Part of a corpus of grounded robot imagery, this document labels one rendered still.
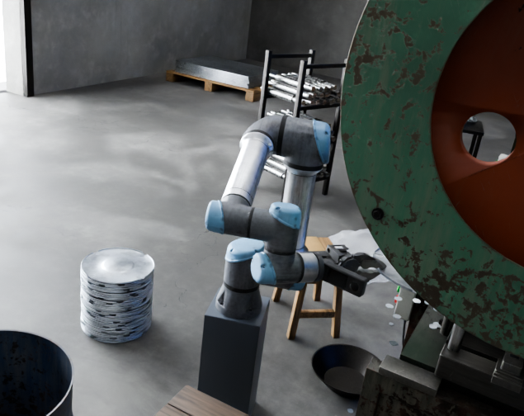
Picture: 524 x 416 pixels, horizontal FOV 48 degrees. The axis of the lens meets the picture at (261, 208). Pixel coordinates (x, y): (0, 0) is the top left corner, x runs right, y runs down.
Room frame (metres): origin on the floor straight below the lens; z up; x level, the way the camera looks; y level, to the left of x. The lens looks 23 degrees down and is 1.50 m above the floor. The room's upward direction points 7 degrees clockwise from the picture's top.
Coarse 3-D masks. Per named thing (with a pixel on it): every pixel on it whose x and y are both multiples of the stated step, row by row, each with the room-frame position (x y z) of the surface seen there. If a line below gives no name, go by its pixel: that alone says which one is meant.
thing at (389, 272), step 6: (378, 252) 1.44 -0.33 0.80; (378, 258) 1.40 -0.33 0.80; (384, 258) 1.40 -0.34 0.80; (390, 264) 1.37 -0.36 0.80; (378, 270) 1.32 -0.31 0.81; (384, 270) 1.33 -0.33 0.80; (390, 270) 1.34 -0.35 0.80; (384, 276) 1.30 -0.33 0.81; (390, 276) 1.31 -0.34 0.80; (396, 276) 1.31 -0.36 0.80; (396, 282) 1.27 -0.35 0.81; (402, 282) 1.28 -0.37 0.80; (408, 288) 1.25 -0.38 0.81
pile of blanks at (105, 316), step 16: (96, 288) 1.94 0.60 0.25; (112, 288) 1.93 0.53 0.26; (128, 288) 1.95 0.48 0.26; (144, 288) 2.01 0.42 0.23; (96, 304) 1.94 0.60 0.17; (112, 304) 1.94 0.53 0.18; (128, 304) 1.95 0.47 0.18; (144, 304) 2.03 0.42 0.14; (96, 320) 1.94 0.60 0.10; (112, 320) 1.93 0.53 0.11; (128, 320) 1.95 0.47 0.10; (144, 320) 2.02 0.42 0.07; (96, 336) 1.94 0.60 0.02; (112, 336) 1.93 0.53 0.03; (128, 336) 1.96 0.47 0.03
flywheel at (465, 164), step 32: (512, 0) 1.00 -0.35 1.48; (480, 32) 1.01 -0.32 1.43; (512, 32) 0.99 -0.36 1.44; (448, 64) 1.03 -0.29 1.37; (480, 64) 1.01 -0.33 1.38; (512, 64) 0.98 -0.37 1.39; (448, 96) 1.02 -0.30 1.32; (480, 96) 1.00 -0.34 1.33; (512, 96) 0.98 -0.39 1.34; (448, 128) 1.02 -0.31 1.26; (448, 160) 1.01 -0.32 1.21; (480, 160) 1.02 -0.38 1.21; (512, 160) 0.97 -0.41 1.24; (448, 192) 1.01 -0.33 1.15; (480, 192) 0.98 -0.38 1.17; (512, 192) 0.96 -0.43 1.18; (480, 224) 0.98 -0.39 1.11; (512, 224) 0.95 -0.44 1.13; (512, 256) 0.95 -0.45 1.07
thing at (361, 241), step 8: (344, 232) 2.98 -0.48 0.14; (352, 232) 2.91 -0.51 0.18; (360, 232) 2.88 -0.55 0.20; (368, 232) 2.92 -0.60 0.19; (336, 240) 2.85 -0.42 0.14; (344, 240) 2.83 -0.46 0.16; (352, 240) 2.82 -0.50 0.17; (360, 240) 2.81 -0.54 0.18; (368, 240) 2.80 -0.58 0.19; (352, 248) 2.73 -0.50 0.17; (360, 248) 2.74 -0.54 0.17; (368, 248) 2.74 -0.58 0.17; (376, 248) 2.73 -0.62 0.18; (376, 280) 2.61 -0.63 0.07; (384, 280) 2.65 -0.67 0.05
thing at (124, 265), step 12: (108, 252) 2.17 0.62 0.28; (120, 252) 2.19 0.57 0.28; (132, 252) 2.20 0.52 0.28; (84, 264) 2.05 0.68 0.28; (96, 264) 2.06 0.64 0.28; (108, 264) 2.06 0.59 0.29; (120, 264) 2.07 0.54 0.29; (132, 264) 2.09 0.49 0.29; (144, 264) 2.11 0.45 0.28; (96, 276) 1.97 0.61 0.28; (108, 276) 1.98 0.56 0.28; (120, 276) 2.00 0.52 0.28; (132, 276) 2.01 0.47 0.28; (144, 276) 2.02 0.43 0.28
